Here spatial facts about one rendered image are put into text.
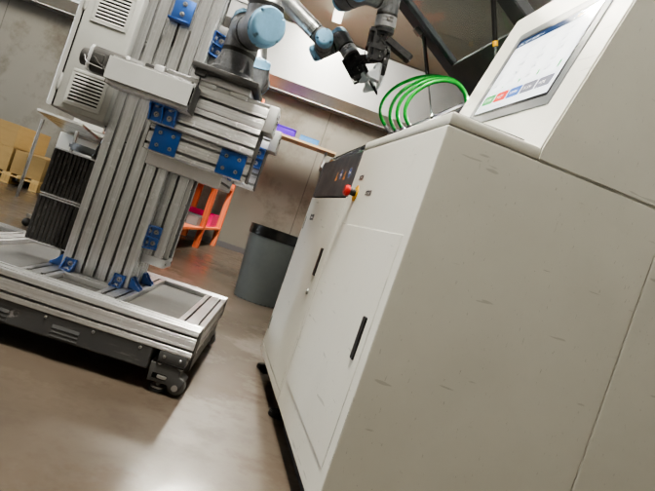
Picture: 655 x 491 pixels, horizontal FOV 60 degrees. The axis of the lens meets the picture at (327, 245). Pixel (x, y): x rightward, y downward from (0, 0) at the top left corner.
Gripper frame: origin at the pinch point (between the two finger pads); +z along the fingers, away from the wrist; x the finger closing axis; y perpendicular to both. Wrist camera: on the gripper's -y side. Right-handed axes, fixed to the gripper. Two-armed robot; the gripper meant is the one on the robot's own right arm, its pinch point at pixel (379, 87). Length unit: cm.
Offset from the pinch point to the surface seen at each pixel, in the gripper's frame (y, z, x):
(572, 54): -30, -3, 76
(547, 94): -26, 7, 77
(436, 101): -144, -70, -408
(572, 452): -42, 88, 93
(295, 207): -34, 82, -636
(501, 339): -19, 64, 93
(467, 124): -2, 20, 91
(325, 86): -23, -64, -417
